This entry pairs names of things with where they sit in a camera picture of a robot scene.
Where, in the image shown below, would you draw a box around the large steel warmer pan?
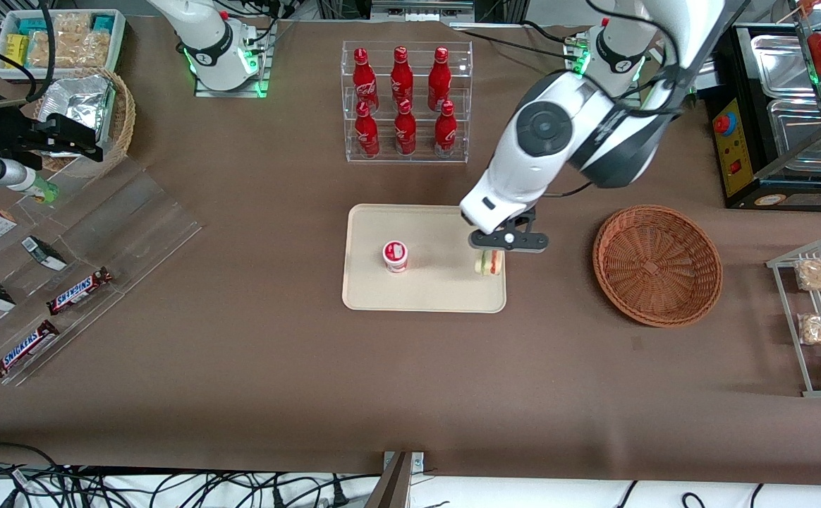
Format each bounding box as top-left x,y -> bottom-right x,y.
767,99 -> 821,174

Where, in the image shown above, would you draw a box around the black cable bundle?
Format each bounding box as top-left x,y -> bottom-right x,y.
0,442 -> 383,508

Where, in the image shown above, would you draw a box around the yellow snack box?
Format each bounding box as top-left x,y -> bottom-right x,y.
5,34 -> 30,69

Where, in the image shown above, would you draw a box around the black food warmer cabinet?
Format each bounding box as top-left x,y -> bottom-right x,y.
705,21 -> 821,211

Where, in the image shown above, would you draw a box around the white red-lidded yogurt cup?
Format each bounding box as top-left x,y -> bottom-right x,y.
382,241 -> 410,274

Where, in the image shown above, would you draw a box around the silver foil bag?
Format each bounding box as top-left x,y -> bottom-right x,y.
42,74 -> 116,157

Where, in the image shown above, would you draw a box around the cream plastic serving tray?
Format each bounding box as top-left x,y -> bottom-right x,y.
341,204 -> 507,313

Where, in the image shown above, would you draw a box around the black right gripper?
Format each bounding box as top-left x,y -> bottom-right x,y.
0,106 -> 105,170

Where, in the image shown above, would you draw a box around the round brown wicker basket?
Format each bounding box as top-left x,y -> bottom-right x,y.
592,205 -> 724,328

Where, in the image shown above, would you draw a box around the small steel warmer pan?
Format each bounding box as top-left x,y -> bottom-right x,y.
750,34 -> 817,99

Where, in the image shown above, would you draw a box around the white plastic snack bin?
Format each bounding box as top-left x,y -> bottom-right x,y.
0,9 -> 127,80

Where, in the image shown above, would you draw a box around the clear acrylic bottle rack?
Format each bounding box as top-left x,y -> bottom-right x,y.
341,40 -> 474,164

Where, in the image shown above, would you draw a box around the metal table bracket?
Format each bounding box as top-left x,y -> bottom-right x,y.
382,452 -> 425,508

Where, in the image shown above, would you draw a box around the clear acrylic stepped display stand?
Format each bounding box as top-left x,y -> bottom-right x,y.
0,159 -> 203,385

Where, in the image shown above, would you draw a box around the clear pack of crackers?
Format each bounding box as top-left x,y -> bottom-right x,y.
30,13 -> 112,69

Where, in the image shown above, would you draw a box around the brown Snickers bar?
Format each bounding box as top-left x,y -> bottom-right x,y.
0,320 -> 60,381
46,267 -> 113,315

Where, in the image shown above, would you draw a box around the grey wire shelf rack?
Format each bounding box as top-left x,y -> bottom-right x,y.
766,235 -> 821,398

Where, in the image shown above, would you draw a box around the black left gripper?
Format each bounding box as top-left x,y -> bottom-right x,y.
469,207 -> 549,253

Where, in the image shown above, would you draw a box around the tan wicker basket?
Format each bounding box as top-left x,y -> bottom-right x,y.
33,67 -> 136,179

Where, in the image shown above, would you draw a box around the red cola bottle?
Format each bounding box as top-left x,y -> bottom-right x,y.
427,47 -> 451,112
394,98 -> 417,156
352,47 -> 379,114
434,99 -> 458,159
391,46 -> 415,107
354,101 -> 381,159

